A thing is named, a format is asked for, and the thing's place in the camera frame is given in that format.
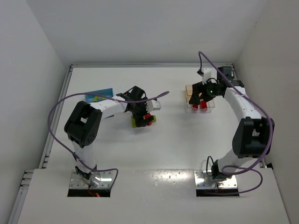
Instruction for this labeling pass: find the metal base plate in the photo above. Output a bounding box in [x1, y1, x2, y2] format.
[69, 170, 114, 190]
[194, 170, 238, 190]

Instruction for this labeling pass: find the orange translucent bin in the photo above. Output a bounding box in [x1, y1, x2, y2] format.
[185, 84, 192, 102]

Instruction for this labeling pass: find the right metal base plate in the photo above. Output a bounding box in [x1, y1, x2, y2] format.
[194, 170, 238, 190]

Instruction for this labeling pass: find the blue plastic bin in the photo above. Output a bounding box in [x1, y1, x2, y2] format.
[85, 88, 114, 103]

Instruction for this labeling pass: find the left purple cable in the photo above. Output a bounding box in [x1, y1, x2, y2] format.
[48, 91, 170, 187]

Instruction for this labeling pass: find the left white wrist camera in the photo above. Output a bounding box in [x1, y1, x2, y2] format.
[146, 100, 162, 112]

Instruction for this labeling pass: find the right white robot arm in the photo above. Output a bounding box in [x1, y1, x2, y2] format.
[188, 67, 275, 179]

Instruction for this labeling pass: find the clear plastic bin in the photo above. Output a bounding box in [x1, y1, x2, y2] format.
[185, 100, 215, 113]

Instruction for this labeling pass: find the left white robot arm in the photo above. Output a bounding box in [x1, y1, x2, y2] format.
[64, 86, 160, 182]

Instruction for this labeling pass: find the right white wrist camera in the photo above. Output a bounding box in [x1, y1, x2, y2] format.
[197, 68, 212, 84]

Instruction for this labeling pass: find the green red orange lego stack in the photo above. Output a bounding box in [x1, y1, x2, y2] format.
[131, 113, 157, 128]

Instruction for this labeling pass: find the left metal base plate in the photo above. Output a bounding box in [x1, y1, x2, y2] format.
[69, 170, 114, 190]

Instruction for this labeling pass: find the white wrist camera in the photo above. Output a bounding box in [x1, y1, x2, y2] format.
[146, 100, 162, 112]
[197, 68, 212, 84]

